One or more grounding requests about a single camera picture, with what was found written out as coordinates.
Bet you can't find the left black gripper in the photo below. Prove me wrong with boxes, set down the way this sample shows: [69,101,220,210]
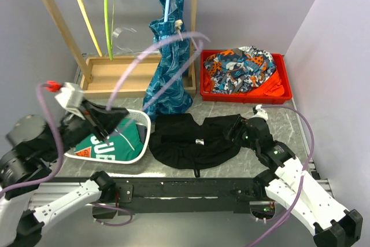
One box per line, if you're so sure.
[42,94,131,161]

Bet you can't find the black shorts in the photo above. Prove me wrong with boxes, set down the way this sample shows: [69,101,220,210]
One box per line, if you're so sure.
[149,113,241,178]

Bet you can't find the purple hanger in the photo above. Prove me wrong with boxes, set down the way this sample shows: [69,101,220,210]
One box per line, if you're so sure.
[106,31,211,110]

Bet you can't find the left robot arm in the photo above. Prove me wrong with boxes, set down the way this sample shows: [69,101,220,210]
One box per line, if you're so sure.
[1,99,129,246]

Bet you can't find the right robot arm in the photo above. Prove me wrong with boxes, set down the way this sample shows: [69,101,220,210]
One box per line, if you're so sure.
[225,116,363,246]

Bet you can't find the colourful patterned shorts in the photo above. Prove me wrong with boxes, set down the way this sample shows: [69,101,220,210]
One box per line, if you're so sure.
[203,46,276,94]

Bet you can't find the green hanger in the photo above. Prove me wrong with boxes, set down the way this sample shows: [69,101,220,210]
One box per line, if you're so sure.
[103,0,116,61]

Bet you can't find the blue patterned shorts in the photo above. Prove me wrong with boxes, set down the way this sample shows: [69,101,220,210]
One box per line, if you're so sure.
[143,0,193,122]

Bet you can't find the yellow hanger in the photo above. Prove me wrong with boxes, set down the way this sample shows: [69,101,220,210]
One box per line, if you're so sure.
[76,0,102,57]

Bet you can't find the green t-shirt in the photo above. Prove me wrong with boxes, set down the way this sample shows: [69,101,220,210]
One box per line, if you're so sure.
[74,118,144,163]

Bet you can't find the white laundry basket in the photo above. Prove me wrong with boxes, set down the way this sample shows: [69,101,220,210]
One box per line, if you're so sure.
[63,108,152,164]

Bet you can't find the wooden clothes rack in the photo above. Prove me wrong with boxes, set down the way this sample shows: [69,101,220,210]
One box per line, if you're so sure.
[24,0,200,99]

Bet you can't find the red plastic bin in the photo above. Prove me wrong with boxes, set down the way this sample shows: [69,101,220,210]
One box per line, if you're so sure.
[199,50,293,105]

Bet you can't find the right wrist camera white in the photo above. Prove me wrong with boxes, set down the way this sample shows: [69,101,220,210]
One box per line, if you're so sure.
[252,104,268,121]

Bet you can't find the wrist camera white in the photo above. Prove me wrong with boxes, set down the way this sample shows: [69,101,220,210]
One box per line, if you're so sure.
[54,82,84,119]
[252,104,268,121]

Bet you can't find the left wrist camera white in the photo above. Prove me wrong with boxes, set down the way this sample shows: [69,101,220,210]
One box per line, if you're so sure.
[54,82,84,119]

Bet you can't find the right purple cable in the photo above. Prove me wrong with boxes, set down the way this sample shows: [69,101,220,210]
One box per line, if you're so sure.
[248,105,315,247]

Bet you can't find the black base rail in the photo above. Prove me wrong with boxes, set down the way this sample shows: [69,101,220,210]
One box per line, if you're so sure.
[100,178,273,213]

